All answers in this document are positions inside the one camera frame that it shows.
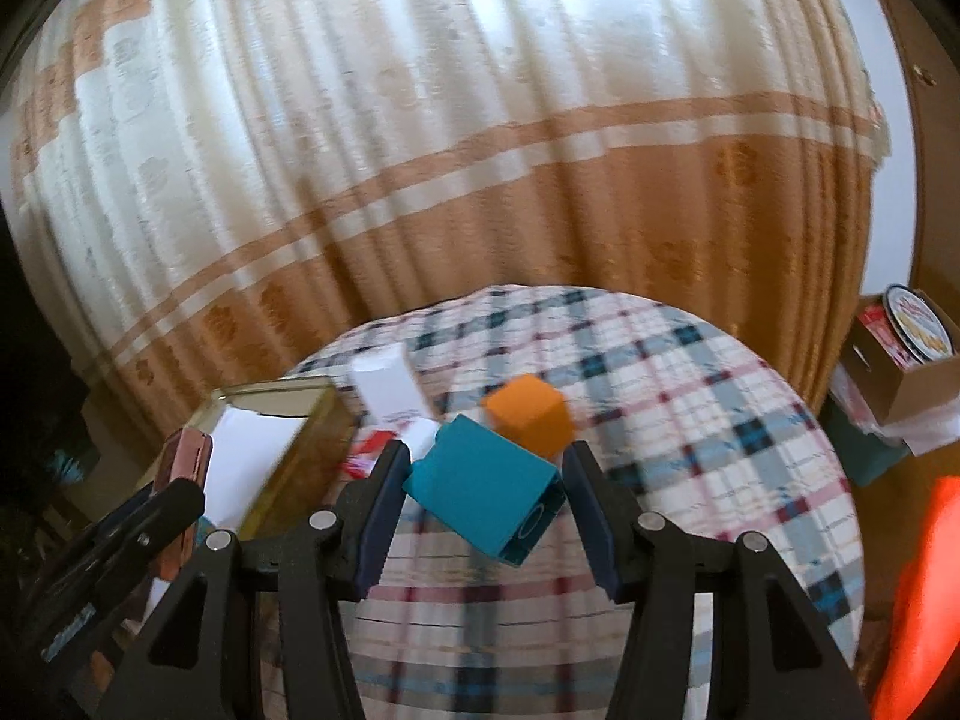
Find red toy brick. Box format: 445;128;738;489
342;429;395;479

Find small teal toy block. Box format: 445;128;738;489
405;415;566;567

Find tall white carton box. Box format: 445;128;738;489
348;343;436;426

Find orange cube block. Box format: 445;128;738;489
482;374;574;461

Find pink card box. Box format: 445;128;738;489
143;427;213;582

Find white power bank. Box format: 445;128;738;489
397;418;441;463

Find gold metal tin tray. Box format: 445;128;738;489
155;377;356;541

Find plaid tablecloth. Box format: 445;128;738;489
299;285;869;718

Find white paper tray liner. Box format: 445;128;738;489
203;406;306;532

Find cardboard box with goods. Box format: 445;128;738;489
830;289;958;455

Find orange red object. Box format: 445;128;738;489
872;476;958;718

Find cream and orange curtain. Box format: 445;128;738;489
2;0;877;434

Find wooden door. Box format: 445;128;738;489
880;0;958;312

